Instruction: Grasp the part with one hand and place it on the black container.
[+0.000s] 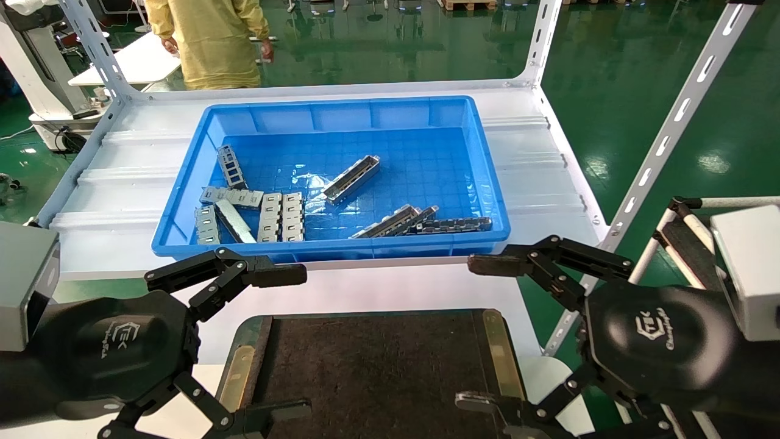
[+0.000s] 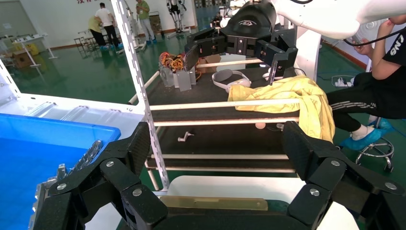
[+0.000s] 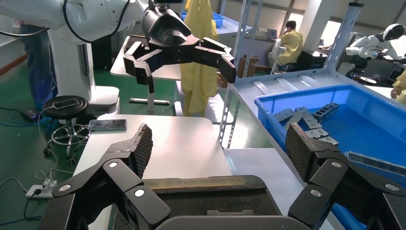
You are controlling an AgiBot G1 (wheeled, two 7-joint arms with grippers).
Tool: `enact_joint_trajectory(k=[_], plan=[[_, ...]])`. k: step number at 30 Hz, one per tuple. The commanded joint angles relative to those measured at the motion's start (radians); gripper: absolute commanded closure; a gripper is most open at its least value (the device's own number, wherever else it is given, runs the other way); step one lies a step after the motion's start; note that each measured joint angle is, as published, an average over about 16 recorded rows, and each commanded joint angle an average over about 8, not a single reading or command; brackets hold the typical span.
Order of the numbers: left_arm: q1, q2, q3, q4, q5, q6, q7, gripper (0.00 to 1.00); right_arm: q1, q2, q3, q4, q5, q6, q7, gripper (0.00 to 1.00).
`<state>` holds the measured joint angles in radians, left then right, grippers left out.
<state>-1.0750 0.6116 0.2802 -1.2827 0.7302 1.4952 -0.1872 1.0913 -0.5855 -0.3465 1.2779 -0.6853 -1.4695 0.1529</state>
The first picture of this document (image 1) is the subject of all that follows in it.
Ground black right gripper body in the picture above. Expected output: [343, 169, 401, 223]
[582, 285, 780, 415]

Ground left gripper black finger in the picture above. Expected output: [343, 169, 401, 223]
[145, 246, 307, 324]
[97, 372, 313, 439]

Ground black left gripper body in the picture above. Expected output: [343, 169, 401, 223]
[0, 291, 200, 420]

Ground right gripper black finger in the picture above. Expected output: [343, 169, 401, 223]
[468, 235, 634, 313]
[454, 363, 616, 439]

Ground metal bracket with rectangular cutouts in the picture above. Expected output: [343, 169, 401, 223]
[217, 145, 248, 190]

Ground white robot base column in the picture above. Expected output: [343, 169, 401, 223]
[0, 0, 116, 150]

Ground black container with brass edges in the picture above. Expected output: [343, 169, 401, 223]
[218, 308, 526, 439]

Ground dark long metal strip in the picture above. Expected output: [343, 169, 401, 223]
[417, 216, 493, 236]

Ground long grey metal bar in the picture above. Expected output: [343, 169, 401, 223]
[214, 199, 257, 244]

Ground long grey metal channel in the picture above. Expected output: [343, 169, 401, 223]
[399, 205, 440, 235]
[349, 204, 423, 240]
[321, 154, 381, 205]

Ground large blue plastic bin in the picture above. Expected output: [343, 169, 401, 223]
[151, 96, 511, 264]

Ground person in yellow coat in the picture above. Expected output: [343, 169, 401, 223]
[145, 0, 275, 91]

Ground white office table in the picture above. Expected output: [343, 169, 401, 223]
[68, 30, 183, 87]

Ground white slotted metal shelf rack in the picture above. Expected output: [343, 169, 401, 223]
[37, 0, 765, 357]

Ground grey stamped metal bracket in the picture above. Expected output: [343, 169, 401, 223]
[281, 192, 305, 243]
[257, 193, 283, 243]
[200, 186, 264, 210]
[194, 205, 221, 245]

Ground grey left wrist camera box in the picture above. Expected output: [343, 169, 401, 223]
[0, 221, 60, 352]

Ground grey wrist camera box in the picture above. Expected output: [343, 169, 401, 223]
[0, 221, 60, 352]
[710, 204, 780, 342]

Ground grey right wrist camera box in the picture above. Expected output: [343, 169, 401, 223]
[710, 204, 780, 342]

